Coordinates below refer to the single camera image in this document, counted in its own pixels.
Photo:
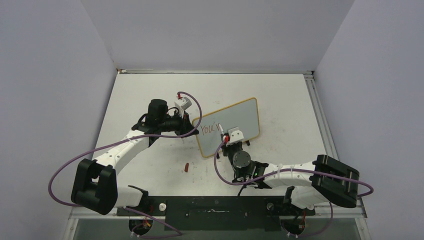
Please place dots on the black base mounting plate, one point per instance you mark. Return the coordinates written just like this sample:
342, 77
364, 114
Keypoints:
223, 213

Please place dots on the yellow framed whiteboard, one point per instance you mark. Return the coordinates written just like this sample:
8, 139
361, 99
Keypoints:
243, 114

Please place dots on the white whiteboard marker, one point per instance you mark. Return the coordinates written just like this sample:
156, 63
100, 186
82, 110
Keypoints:
221, 129

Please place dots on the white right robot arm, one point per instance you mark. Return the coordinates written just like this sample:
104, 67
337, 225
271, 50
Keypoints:
323, 180

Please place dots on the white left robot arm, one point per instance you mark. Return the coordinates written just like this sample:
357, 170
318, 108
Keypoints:
96, 186

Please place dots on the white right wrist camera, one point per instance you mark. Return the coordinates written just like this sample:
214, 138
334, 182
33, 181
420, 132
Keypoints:
233, 136

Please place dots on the aluminium rail right side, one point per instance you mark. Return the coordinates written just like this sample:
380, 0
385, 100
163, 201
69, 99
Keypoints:
320, 116

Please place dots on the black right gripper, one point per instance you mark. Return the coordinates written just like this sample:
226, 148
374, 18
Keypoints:
227, 145

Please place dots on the red marker cap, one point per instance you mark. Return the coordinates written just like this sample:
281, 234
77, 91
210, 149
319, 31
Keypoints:
186, 167

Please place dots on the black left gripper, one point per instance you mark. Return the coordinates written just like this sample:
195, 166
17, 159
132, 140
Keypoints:
184, 124

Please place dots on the aluminium rail back edge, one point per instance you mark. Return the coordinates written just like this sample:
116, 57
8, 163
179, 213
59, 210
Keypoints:
173, 71

